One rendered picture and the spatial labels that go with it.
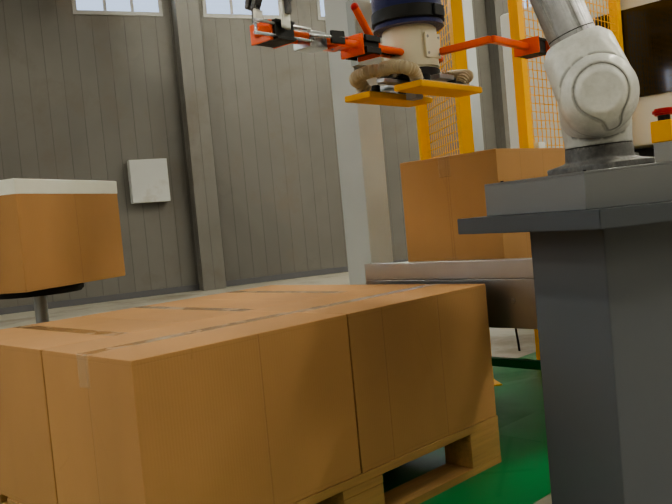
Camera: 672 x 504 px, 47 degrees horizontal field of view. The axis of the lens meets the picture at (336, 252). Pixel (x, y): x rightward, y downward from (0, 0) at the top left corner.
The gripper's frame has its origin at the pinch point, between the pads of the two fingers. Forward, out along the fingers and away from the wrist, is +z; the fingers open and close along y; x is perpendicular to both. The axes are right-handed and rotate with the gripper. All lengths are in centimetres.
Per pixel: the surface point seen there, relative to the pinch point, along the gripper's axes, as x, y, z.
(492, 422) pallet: -65, -23, 111
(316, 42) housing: -13.3, -3.8, 3.2
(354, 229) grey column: -156, 86, 43
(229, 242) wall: -613, 605, 12
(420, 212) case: -81, 6, 45
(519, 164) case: -85, -28, 33
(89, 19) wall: -458, 676, -272
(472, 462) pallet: -55, -20, 121
